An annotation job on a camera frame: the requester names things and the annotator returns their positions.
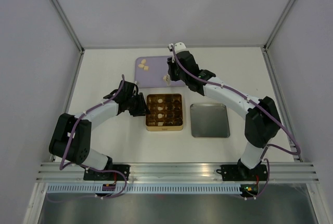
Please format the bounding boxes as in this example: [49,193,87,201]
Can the gold chocolate box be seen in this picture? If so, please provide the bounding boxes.
[145,94,184,131]

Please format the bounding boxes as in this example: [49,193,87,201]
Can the purple cable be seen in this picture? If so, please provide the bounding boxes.
[46,74,128,204]
[170,47,302,156]

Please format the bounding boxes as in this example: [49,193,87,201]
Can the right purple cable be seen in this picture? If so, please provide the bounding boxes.
[170,47,302,156]

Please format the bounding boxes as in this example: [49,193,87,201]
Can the white slotted cable duct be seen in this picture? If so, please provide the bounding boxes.
[47,183,241,194]

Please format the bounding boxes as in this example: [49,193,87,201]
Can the aluminium mounting rail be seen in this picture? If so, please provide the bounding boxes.
[35,162,319,184]

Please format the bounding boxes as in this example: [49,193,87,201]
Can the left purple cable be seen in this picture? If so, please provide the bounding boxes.
[46,74,128,204]

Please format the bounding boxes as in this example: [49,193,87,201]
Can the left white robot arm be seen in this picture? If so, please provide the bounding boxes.
[49,80,149,181]

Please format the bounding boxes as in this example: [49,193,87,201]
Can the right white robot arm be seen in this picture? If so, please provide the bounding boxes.
[167,45,280,180]

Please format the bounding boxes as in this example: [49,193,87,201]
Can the silver tin lid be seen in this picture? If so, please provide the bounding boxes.
[190,103,230,138]

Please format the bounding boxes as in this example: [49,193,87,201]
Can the aluminium frame post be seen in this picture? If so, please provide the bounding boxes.
[49,0,84,54]
[262,0,297,52]

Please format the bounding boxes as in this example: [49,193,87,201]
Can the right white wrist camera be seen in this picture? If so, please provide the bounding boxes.
[168,42,187,54]

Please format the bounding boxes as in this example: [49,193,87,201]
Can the purple plastic tray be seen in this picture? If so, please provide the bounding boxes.
[134,56,185,88]

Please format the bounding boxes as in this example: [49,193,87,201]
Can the right aluminium frame post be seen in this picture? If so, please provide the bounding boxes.
[262,0,297,52]

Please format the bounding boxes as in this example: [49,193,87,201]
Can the left aluminium frame post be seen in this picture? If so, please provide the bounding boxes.
[49,0,84,54]

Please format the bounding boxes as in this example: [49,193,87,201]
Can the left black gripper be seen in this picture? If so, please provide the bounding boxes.
[126,93,150,117]

